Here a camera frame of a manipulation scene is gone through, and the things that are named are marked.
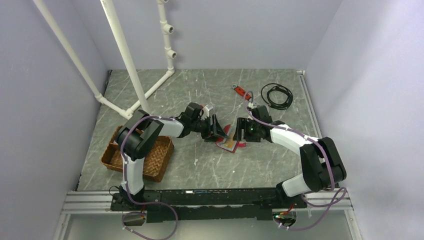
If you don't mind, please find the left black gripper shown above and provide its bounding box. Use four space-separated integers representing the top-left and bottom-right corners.
191 114 228 143

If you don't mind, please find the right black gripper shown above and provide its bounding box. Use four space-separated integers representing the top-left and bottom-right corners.
232 117 261 143

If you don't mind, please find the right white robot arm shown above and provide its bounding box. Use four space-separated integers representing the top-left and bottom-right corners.
233 105 347 208

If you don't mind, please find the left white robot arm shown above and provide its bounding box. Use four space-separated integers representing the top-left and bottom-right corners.
115 102 227 210

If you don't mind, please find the woven wicker basket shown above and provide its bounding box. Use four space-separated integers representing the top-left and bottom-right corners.
100 125 174 183

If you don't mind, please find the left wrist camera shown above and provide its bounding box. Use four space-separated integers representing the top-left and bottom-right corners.
201 104 214 120

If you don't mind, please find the red handled adjustable wrench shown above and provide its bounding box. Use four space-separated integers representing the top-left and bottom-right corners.
231 84 255 106

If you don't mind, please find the coiled black cable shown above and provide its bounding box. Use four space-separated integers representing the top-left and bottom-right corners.
260 83 294 111

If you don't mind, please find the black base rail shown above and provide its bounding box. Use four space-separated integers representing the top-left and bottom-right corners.
110 187 307 223

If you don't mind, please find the white pvc pipe frame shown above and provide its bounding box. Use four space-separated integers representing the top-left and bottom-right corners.
33 0 177 120

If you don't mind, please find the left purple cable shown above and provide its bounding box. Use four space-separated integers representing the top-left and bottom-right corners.
119 115 179 240

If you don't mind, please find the aluminium frame rail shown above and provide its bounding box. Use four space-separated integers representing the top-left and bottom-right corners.
53 187 363 240

